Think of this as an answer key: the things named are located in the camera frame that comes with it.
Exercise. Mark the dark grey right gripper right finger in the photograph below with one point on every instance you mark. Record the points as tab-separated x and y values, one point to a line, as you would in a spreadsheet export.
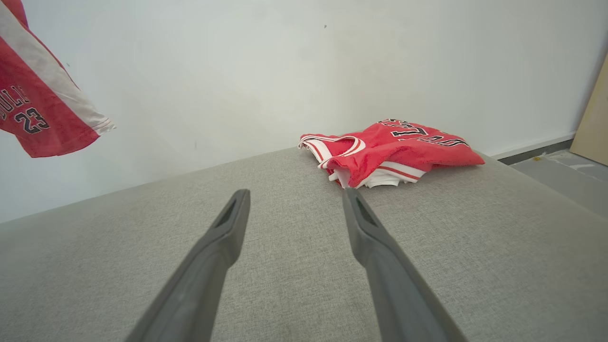
394	285

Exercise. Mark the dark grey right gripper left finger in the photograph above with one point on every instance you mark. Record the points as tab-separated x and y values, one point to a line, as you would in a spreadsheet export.
199	280

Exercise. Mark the red white-trimmed basketball jersey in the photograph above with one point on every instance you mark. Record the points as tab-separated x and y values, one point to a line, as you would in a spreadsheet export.
394	152

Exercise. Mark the red shorts with white stripe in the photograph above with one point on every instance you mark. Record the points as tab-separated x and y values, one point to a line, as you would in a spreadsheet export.
38	109

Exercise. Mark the black skirting strip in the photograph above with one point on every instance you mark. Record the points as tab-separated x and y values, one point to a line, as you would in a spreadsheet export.
534	152

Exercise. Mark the beige wooden board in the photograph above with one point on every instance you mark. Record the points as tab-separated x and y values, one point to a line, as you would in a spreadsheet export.
594	123

